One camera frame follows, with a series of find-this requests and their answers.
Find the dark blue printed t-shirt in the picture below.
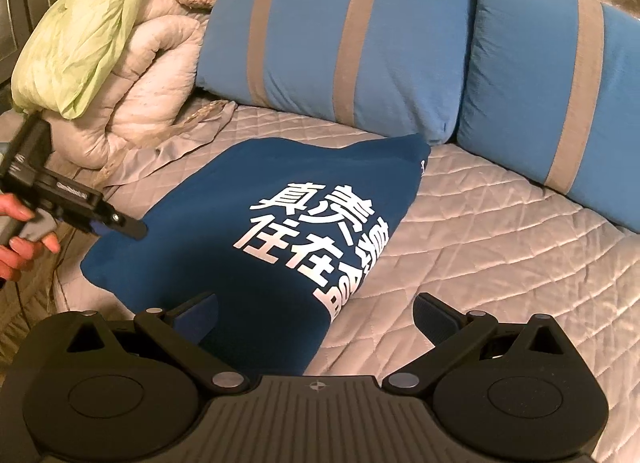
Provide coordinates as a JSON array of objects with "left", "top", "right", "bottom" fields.
[{"left": 80, "top": 134, "right": 431, "bottom": 375}]

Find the person's left hand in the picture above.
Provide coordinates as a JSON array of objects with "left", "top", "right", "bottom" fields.
[{"left": 0, "top": 194, "right": 61, "bottom": 281}]

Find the grey quilted bed cover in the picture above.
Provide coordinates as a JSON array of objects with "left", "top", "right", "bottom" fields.
[{"left": 49, "top": 96, "right": 640, "bottom": 463}]

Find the grey satin sheet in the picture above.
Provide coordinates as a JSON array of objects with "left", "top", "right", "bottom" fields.
[{"left": 94, "top": 97, "right": 238, "bottom": 188}]

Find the light green blanket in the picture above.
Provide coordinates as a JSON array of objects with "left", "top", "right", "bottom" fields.
[{"left": 11, "top": 0, "right": 142, "bottom": 119}]

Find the beige quilted comforter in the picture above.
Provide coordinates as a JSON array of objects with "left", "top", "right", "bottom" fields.
[{"left": 44, "top": 0, "right": 216, "bottom": 170}]

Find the blue pillow with grey stripes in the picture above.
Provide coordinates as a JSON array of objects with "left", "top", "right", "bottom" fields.
[{"left": 196, "top": 0, "right": 475, "bottom": 144}]

